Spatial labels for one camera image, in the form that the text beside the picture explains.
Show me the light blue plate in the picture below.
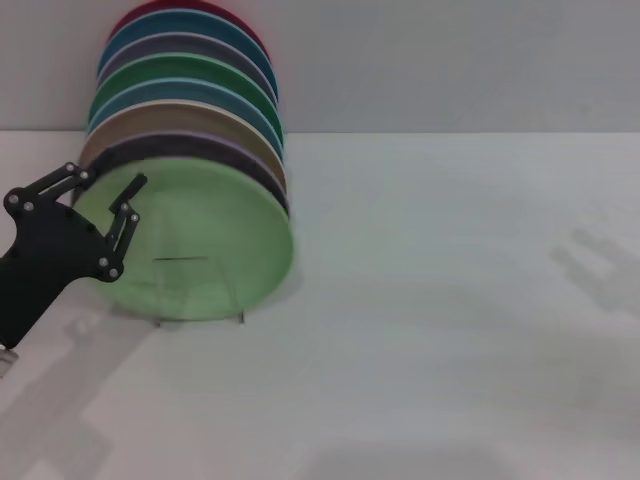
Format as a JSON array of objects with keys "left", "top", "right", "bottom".
[{"left": 86, "top": 77, "right": 285, "bottom": 161}]

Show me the clear acrylic plate rack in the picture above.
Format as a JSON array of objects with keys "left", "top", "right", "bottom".
[{"left": 151, "top": 253, "right": 246, "bottom": 329}]

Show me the grey purple plate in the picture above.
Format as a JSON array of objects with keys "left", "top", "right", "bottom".
[{"left": 96, "top": 33, "right": 279, "bottom": 104}]

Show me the red plate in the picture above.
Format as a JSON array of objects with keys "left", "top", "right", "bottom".
[{"left": 108, "top": 0, "right": 271, "bottom": 60}]

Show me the tan plate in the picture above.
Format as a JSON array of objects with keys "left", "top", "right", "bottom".
[{"left": 78, "top": 99, "right": 288, "bottom": 197}]

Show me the dark green plate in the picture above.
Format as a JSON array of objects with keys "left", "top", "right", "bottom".
[{"left": 91, "top": 52, "right": 281, "bottom": 132}]

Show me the teal blue plate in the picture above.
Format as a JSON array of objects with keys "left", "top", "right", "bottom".
[{"left": 97, "top": 9, "right": 275, "bottom": 86}]

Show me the lilac plate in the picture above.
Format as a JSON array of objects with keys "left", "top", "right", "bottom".
[{"left": 79, "top": 131, "right": 291, "bottom": 217}]

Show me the light green plate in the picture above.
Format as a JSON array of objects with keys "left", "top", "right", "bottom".
[{"left": 73, "top": 158, "right": 297, "bottom": 322}]

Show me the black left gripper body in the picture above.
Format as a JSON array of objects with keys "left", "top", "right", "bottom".
[{"left": 0, "top": 197, "right": 125, "bottom": 352}]

